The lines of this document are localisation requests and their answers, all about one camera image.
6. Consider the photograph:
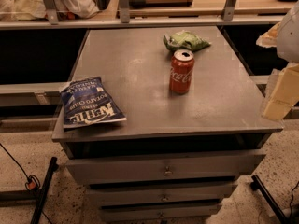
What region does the green snack bag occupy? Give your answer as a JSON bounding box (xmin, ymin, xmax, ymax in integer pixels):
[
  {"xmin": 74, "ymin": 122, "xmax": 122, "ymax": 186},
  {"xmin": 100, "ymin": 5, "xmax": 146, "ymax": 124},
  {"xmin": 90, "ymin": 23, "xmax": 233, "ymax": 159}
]
[{"xmin": 163, "ymin": 30, "xmax": 210, "ymax": 52}]

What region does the bottom grey drawer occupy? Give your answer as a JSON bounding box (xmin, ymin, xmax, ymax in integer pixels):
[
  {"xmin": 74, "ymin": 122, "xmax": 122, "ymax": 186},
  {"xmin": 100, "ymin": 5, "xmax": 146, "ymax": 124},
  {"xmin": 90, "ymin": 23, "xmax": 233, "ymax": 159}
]
[{"xmin": 99, "ymin": 203, "xmax": 221, "ymax": 222}]

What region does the grey metal rail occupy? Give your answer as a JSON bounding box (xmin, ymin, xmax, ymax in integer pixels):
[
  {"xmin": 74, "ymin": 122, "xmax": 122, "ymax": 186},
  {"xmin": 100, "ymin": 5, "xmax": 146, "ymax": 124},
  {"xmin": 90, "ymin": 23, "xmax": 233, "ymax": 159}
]
[{"xmin": 0, "ymin": 16, "xmax": 283, "ymax": 31}]

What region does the black metal leg left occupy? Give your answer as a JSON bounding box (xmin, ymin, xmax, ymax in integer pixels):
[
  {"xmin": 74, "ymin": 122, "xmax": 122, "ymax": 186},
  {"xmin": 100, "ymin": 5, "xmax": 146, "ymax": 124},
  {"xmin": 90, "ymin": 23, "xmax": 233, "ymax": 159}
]
[{"xmin": 30, "ymin": 157, "xmax": 59, "ymax": 224}]

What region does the top grey drawer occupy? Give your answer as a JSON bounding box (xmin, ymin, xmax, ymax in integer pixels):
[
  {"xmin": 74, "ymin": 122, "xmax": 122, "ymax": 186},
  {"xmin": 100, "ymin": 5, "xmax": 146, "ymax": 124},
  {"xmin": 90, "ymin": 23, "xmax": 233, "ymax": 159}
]
[{"xmin": 66, "ymin": 149, "xmax": 265, "ymax": 185}]

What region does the red Coca-Cola can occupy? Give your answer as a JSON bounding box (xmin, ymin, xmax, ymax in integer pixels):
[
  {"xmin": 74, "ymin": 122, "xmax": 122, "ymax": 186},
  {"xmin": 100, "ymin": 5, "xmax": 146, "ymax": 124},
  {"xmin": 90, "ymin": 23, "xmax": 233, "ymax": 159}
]
[{"xmin": 169, "ymin": 49, "xmax": 194, "ymax": 94}]

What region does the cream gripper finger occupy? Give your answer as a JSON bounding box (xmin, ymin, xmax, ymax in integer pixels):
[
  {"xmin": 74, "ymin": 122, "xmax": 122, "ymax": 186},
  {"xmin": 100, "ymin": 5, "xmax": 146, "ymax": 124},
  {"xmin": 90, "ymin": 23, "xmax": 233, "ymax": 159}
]
[
  {"xmin": 256, "ymin": 22, "xmax": 281, "ymax": 48},
  {"xmin": 263, "ymin": 63, "xmax": 299, "ymax": 120}
]

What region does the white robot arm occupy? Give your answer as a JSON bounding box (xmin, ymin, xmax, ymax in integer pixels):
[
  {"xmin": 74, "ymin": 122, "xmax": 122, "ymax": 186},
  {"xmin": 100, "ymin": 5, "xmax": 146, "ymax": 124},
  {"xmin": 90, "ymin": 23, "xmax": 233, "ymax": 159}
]
[{"xmin": 256, "ymin": 1, "xmax": 299, "ymax": 120}]

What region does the grey drawer cabinet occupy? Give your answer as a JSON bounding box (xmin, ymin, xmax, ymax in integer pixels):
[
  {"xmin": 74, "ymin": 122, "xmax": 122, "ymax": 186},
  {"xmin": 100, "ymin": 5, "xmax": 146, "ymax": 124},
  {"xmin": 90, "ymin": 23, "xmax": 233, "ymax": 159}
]
[{"xmin": 52, "ymin": 26, "xmax": 282, "ymax": 215}]

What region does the black metal leg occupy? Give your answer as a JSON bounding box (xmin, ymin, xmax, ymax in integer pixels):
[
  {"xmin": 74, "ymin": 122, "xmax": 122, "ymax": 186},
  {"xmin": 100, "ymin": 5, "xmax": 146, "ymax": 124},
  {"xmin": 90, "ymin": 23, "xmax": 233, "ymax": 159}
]
[
  {"xmin": 30, "ymin": 157, "xmax": 59, "ymax": 224},
  {"xmin": 250, "ymin": 175, "xmax": 289, "ymax": 224}
]

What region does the grey drawer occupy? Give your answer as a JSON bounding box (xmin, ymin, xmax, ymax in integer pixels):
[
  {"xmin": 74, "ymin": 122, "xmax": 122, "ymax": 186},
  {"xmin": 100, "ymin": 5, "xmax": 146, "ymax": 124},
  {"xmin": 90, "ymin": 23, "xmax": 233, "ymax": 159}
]
[
  {"xmin": 99, "ymin": 203, "xmax": 221, "ymax": 222},
  {"xmin": 66, "ymin": 149, "xmax": 265, "ymax": 185},
  {"xmin": 86, "ymin": 181, "xmax": 237, "ymax": 207}
]

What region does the black metal leg right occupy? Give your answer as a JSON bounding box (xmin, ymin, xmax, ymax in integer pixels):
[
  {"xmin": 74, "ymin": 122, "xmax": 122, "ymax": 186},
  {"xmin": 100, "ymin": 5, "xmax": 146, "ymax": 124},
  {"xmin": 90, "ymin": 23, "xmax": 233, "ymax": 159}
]
[{"xmin": 250, "ymin": 175, "xmax": 289, "ymax": 224}]

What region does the white cloth pile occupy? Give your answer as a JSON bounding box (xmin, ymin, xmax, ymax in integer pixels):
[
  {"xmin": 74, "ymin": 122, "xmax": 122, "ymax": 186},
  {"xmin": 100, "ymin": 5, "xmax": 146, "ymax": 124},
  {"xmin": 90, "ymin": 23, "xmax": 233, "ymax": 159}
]
[{"xmin": 0, "ymin": 0, "xmax": 99, "ymax": 21}]

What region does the blue Kettle chips bag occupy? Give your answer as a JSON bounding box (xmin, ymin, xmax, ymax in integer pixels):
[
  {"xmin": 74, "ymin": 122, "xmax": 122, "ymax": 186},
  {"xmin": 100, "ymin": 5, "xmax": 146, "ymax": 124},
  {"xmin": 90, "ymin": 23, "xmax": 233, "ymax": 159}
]
[{"xmin": 59, "ymin": 77, "xmax": 126, "ymax": 129}]

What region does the middle grey drawer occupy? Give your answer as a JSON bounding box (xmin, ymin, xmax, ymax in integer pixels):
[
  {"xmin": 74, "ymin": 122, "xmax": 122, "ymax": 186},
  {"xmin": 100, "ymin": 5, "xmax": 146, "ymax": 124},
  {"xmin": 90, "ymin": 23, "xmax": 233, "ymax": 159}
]
[{"xmin": 86, "ymin": 181, "xmax": 237, "ymax": 207}]

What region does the black cable with orange clip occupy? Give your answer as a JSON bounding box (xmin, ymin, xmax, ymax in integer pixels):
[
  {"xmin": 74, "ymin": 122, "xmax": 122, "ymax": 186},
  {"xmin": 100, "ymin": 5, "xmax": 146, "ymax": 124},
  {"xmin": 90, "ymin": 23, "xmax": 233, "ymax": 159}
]
[{"xmin": 0, "ymin": 143, "xmax": 41, "ymax": 192}]

